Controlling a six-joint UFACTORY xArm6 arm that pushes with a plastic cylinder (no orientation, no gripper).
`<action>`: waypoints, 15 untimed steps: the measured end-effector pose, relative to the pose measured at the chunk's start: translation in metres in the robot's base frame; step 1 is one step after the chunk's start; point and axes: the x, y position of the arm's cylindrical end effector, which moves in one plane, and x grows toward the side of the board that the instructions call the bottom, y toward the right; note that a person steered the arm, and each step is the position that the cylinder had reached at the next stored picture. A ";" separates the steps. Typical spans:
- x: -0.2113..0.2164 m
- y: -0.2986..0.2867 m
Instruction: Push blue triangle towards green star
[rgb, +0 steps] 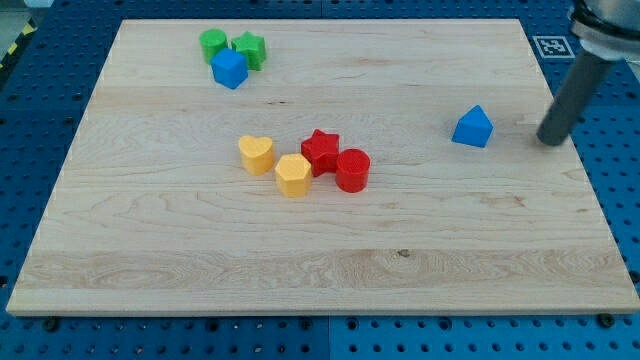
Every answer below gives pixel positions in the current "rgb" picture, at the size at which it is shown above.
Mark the blue triangle block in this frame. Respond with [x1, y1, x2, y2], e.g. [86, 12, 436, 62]
[451, 105, 494, 148]

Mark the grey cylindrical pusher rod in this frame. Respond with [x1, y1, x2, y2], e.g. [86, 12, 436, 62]
[536, 50, 615, 146]

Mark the robot arm end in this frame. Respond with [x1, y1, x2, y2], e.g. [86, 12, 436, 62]
[570, 0, 639, 61]

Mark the red star block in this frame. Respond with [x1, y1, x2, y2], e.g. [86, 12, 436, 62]
[301, 129, 340, 177]

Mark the green star block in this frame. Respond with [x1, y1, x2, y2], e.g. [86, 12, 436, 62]
[231, 31, 267, 71]

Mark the wooden board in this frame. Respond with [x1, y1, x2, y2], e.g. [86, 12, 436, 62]
[7, 19, 639, 317]

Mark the yellow hexagon block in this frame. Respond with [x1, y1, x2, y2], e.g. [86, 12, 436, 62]
[275, 153, 312, 198]

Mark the red cylinder block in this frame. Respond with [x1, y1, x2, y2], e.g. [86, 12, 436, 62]
[335, 148, 371, 193]

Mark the yellow heart block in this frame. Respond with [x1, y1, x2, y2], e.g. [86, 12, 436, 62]
[238, 135, 275, 175]

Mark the blue cube block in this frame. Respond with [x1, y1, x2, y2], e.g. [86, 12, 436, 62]
[210, 48, 248, 89]

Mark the green cylinder block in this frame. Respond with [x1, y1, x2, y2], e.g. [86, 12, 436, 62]
[199, 28, 228, 64]

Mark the white fiducial marker tag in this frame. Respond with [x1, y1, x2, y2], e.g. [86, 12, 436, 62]
[533, 35, 575, 59]

